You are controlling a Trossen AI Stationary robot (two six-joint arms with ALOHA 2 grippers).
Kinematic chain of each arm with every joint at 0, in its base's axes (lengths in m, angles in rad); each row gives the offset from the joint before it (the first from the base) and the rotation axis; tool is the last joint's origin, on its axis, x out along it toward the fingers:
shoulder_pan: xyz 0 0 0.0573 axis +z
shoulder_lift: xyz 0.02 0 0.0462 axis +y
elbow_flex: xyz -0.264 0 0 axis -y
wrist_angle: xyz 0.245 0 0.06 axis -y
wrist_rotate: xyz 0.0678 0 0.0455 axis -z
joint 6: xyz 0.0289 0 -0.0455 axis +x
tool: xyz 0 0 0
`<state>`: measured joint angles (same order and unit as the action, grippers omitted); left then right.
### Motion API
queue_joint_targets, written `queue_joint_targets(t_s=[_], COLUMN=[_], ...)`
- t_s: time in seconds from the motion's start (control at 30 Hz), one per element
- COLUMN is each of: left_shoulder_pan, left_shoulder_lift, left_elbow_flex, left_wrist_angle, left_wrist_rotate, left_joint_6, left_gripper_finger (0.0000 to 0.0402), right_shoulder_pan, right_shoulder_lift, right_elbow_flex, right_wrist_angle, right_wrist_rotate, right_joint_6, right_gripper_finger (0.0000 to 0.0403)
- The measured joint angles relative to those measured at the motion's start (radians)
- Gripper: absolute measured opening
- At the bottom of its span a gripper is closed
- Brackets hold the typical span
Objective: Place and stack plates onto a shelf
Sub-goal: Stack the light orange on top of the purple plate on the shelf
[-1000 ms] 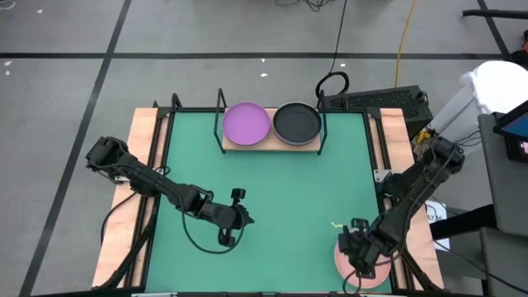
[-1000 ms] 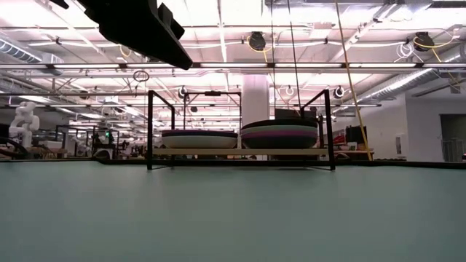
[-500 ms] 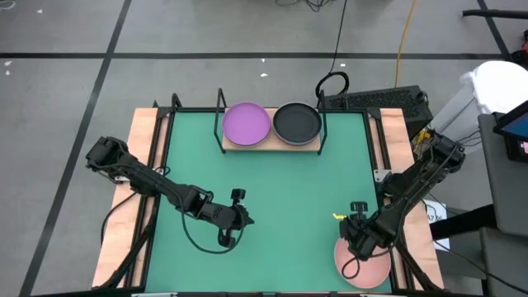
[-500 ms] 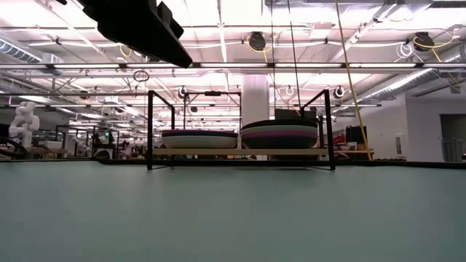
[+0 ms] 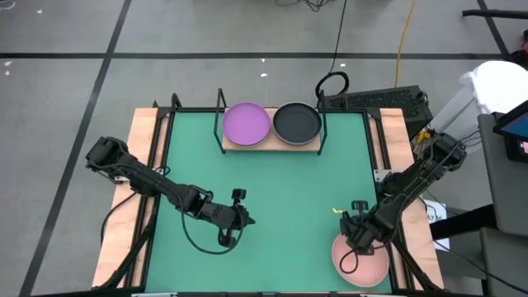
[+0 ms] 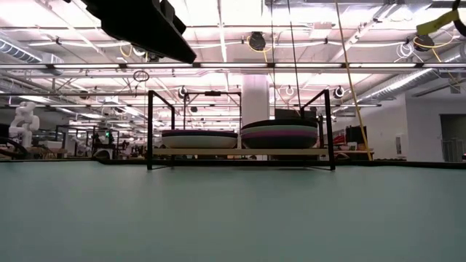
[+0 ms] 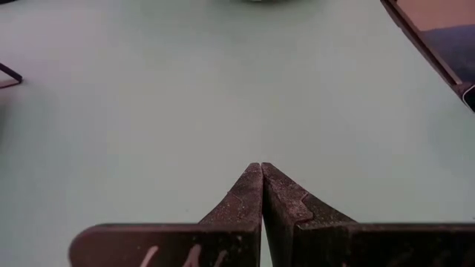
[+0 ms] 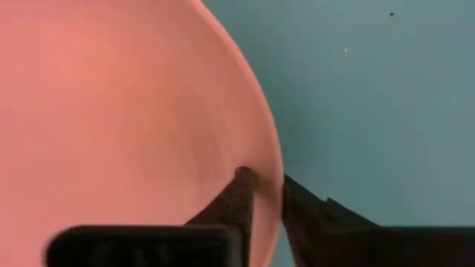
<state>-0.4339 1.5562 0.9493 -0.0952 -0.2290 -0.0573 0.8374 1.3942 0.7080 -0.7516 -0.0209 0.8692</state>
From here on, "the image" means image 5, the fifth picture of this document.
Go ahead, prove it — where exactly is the black computer case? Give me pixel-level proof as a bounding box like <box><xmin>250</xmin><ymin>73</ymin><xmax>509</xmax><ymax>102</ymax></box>
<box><xmin>319</xmin><ymin>85</ymin><xmax>435</xmax><ymax>138</ymax></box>

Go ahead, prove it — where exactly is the black cable tangle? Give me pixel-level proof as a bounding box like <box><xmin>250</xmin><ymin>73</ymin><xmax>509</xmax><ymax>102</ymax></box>
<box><xmin>275</xmin><ymin>0</ymin><xmax>333</xmax><ymax>12</ymax></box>

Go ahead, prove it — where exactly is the pink plate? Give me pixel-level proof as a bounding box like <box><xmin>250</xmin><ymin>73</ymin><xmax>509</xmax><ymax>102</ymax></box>
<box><xmin>331</xmin><ymin>233</ymin><xmax>391</xmax><ymax>289</ymax></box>

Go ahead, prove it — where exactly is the black plate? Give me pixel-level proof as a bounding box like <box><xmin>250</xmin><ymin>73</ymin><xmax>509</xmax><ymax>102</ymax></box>
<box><xmin>272</xmin><ymin>101</ymin><xmax>323</xmax><ymax>146</ymax></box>

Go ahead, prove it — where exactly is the black bar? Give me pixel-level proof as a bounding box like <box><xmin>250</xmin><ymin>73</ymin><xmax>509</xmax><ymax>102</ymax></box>
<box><xmin>461</xmin><ymin>8</ymin><xmax>528</xmax><ymax>21</ymax></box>

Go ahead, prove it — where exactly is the yellow floor cable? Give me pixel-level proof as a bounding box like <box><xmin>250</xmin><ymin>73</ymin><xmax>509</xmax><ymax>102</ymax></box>
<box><xmin>394</xmin><ymin>0</ymin><xmax>418</xmax><ymax>88</ymax></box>

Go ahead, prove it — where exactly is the wooden plate rack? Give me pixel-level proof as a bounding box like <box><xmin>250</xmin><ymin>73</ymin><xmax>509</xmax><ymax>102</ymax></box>
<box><xmin>221</xmin><ymin>107</ymin><xmax>323</xmax><ymax>152</ymax></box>

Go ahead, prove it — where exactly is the black orange device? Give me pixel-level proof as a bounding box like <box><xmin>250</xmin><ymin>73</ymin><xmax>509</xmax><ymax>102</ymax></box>
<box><xmin>511</xmin><ymin>28</ymin><xmax>528</xmax><ymax>69</ymax></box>

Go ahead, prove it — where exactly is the grey bin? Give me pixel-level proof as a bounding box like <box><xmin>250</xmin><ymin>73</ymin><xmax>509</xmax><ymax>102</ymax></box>
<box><xmin>428</xmin><ymin>84</ymin><xmax>488</xmax><ymax>160</ymax></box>

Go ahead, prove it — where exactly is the grey cabinet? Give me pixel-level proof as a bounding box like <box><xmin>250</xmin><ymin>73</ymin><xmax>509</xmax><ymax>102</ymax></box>
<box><xmin>477</xmin><ymin>113</ymin><xmax>528</xmax><ymax>238</ymax></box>

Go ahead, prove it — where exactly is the black left arm base cable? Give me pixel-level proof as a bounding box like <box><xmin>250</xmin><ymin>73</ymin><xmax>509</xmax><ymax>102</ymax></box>
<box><xmin>100</xmin><ymin>191</ymin><xmax>140</xmax><ymax>248</ymax></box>

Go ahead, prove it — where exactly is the purple plate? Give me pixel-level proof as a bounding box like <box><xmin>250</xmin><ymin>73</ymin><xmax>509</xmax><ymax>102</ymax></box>
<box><xmin>221</xmin><ymin>101</ymin><xmax>272</xmax><ymax>147</ymax></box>

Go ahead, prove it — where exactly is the green table mat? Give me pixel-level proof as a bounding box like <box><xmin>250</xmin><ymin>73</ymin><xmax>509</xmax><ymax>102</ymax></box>
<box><xmin>144</xmin><ymin>111</ymin><xmax>393</xmax><ymax>294</ymax></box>

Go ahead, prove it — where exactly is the black tablet screen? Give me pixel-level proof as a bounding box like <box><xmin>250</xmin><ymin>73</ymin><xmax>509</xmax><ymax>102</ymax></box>
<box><xmin>493</xmin><ymin>100</ymin><xmax>528</xmax><ymax>163</ymax></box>

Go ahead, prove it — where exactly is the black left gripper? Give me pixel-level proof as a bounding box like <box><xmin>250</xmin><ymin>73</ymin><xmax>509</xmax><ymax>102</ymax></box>
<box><xmin>193</xmin><ymin>187</ymin><xmax>257</xmax><ymax>248</ymax></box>

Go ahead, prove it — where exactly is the black aluminium table frame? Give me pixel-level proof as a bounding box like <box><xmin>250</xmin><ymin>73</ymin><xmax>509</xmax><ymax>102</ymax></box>
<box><xmin>92</xmin><ymin>92</ymin><xmax>445</xmax><ymax>294</ymax></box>

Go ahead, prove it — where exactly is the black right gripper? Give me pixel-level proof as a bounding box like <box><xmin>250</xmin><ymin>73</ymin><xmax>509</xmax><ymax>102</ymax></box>
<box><xmin>338</xmin><ymin>200</ymin><xmax>384</xmax><ymax>257</ymax></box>

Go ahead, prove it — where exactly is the black floor beam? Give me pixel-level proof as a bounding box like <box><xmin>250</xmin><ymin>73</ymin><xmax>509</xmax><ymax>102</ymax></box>
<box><xmin>431</xmin><ymin>204</ymin><xmax>496</xmax><ymax>241</ymax></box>

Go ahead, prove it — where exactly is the black looped floor cable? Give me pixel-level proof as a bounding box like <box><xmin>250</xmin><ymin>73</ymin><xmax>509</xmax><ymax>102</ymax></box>
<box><xmin>315</xmin><ymin>0</ymin><xmax>351</xmax><ymax>100</ymax></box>

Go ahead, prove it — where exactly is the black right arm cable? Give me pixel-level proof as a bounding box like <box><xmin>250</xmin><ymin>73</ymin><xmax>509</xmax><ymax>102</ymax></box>
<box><xmin>337</xmin><ymin>247</ymin><xmax>375</xmax><ymax>276</ymax></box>

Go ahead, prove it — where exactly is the white paper sheet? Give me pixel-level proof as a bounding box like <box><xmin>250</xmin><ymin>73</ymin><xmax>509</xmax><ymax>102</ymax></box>
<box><xmin>423</xmin><ymin>199</ymin><xmax>450</xmax><ymax>252</ymax></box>

